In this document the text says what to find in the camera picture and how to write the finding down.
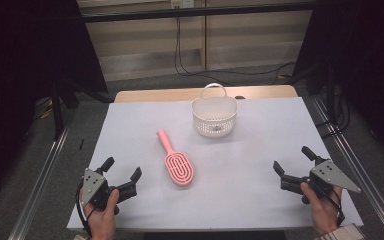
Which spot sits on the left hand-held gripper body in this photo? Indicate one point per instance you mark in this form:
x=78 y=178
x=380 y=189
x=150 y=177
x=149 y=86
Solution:
x=93 y=190

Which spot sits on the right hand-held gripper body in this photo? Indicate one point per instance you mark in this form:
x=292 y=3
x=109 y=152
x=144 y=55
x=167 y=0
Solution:
x=333 y=176

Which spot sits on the pink hairbrush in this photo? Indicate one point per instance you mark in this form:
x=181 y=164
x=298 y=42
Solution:
x=165 y=140

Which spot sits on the white perforated plastic basket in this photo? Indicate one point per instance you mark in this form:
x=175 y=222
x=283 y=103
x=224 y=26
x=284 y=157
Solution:
x=228 y=125

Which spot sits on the person's left hand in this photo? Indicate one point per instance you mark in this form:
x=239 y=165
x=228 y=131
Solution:
x=103 y=223

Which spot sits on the person's right hand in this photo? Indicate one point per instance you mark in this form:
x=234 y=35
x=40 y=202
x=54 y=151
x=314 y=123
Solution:
x=325 y=213

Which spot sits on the small black floor object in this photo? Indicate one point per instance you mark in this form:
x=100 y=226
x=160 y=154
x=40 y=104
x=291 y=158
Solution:
x=81 y=144

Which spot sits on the black metal stand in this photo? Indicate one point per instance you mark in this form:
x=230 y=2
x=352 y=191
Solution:
x=57 y=110
x=330 y=93

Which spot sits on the black curtain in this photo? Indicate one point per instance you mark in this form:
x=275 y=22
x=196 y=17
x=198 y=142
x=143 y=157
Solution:
x=20 y=66
x=373 y=66

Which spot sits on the black horizontal bar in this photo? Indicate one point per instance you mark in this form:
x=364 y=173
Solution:
x=196 y=12

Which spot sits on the aluminium floor rail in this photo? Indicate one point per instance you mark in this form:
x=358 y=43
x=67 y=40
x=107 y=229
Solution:
x=363 y=173
x=36 y=190

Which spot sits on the white wall power outlet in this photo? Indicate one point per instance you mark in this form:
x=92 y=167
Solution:
x=182 y=3

